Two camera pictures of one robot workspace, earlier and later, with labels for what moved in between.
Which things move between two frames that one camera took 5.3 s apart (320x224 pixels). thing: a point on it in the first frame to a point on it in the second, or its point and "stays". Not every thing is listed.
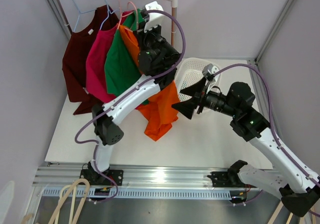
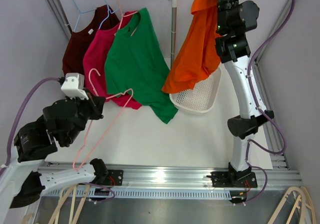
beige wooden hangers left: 65,193 stays
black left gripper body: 150,40 to 88,110
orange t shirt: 163,107 to 198,58
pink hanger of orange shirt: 136,13 to 111,125
